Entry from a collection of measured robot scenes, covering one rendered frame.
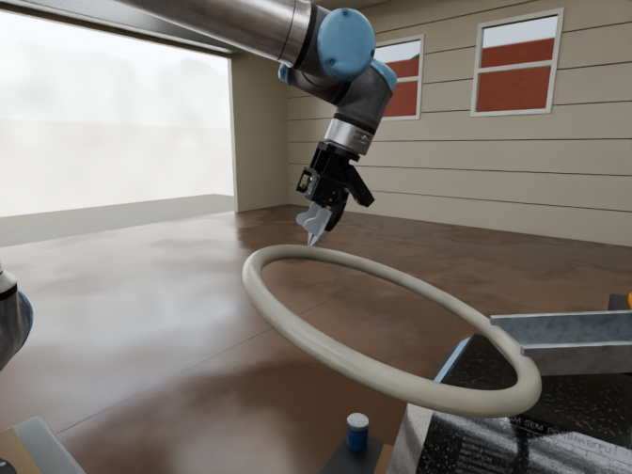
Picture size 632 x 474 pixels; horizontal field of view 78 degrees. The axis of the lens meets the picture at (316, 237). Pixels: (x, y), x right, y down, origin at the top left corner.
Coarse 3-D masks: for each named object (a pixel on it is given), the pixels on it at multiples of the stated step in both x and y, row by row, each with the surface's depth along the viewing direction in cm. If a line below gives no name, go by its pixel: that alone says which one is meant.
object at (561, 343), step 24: (576, 312) 71; (600, 312) 71; (624, 312) 71; (528, 336) 72; (552, 336) 72; (576, 336) 72; (600, 336) 71; (624, 336) 71; (552, 360) 60; (576, 360) 60; (600, 360) 61; (624, 360) 61
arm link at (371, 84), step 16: (384, 64) 70; (368, 80) 70; (384, 80) 71; (352, 96) 71; (368, 96) 71; (384, 96) 72; (336, 112) 75; (352, 112) 72; (368, 112) 72; (384, 112) 75; (368, 128) 73
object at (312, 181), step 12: (324, 144) 74; (324, 156) 76; (336, 156) 76; (348, 156) 75; (312, 168) 77; (324, 168) 75; (336, 168) 77; (300, 180) 79; (312, 180) 76; (324, 180) 74; (336, 180) 78; (312, 192) 75; (324, 192) 76; (336, 192) 77; (348, 192) 78; (324, 204) 77; (336, 204) 78
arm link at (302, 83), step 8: (280, 64) 72; (280, 72) 68; (288, 72) 67; (296, 72) 66; (288, 80) 69; (296, 80) 68; (304, 80) 66; (304, 88) 70; (312, 88) 68; (320, 88) 67; (328, 88) 70; (336, 88) 70; (344, 88) 70; (320, 96) 72; (328, 96) 71; (336, 96) 71
